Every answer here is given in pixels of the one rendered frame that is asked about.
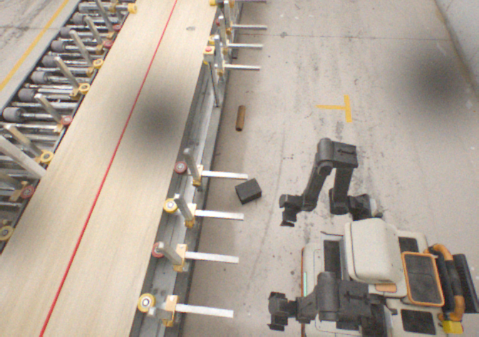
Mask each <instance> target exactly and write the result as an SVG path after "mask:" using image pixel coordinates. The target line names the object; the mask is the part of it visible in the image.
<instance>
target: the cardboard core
mask: <svg viewBox="0 0 479 337"><path fill-rule="evenodd" d="M245 110H246V107H245V106H243V105H240V106H239V107H238V113H237V122H236V127H235V130H236V131H237V132H242V131H243V125H244V115H245Z"/></svg>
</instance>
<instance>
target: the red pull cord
mask: <svg viewBox="0 0 479 337"><path fill-rule="evenodd" d="M176 2H177V0H175V3H174V5H173V7H172V10H171V12H170V15H169V17H168V20H167V22H166V25H165V28H164V29H163V32H162V34H161V37H160V40H159V41H158V44H157V47H156V49H155V52H154V54H153V57H152V59H151V61H150V64H149V66H148V69H147V71H146V74H145V76H144V79H143V82H142V83H141V86H140V89H139V91H138V94H137V96H136V98H135V101H134V103H133V106H132V108H131V110H130V113H129V116H128V118H127V120H126V122H125V125H124V128H123V131H122V133H121V135H120V137H119V140H118V143H117V145H116V147H115V150H114V152H113V155H112V158H111V159H110V162H109V164H108V167H107V170H106V171H105V174H104V177H103V179H102V182H101V185H100V187H99V189H98V192H97V194H96V197H95V199H94V201H93V204H92V206H91V209H90V212H89V213H88V216H87V219H86V221H85V224H84V225H83V228H82V231H81V234H80V236H79V238H78V241H77V243H76V246H75V248H74V250H73V253H72V255H71V258H70V261H69V263H68V266H67V267H66V270H65V273H64V275H63V278H62V280H61V283H60V285H59V287H58V290H57V292H56V295H55V297H54V300H53V303H52V304H51V307H50V309H49V312H48V315H47V317H46V320H45V322H44V324H43V327H42V329H41V332H40V334H39V336H38V337H43V334H44V331H45V330H46V327H47V324H48V321H49V319H50V317H51V314H52V312H53V309H54V306H55V305H56V302H57V299H58V296H59V294H60V292H61V289H62V287H63V284H64V281H65V280H66V277H67V274H68V271H69V269H70V267H71V264H72V262H73V259H74V256H75V255H76V252H77V249H78V246H79V244H80V242H81V239H82V237H83V234H84V232H85V230H86V227H87V224H88V221H89V219H90V217H91V214H92V212H93V209H94V207H95V205H96V202H97V199H98V197H99V194H100V193H101V190H102V187H103V184H104V182H105V179H106V177H107V175H108V172H109V169H110V166H111V165H112V162H113V159H114V157H115V154H116V152H117V150H118V147H119V144H120V142H121V140H122V137H123V134H124V132H125V129H126V127H127V125H128V122H129V120H130V117H131V115H132V112H133V109H134V107H135V104H136V102H137V100H138V97H139V95H140V92H141V90H142V87H143V84H144V82H145V79H146V77H147V75H148V72H149V70H150V67H151V65H152V62H153V59H154V57H155V54H156V52H157V50H158V47H159V45H160V42H161V40H162V37H163V34H164V33H165V30H166V27H167V25H168V22H169V20H170V17H171V15H172V12H173V9H174V8H175V5H176Z"/></svg>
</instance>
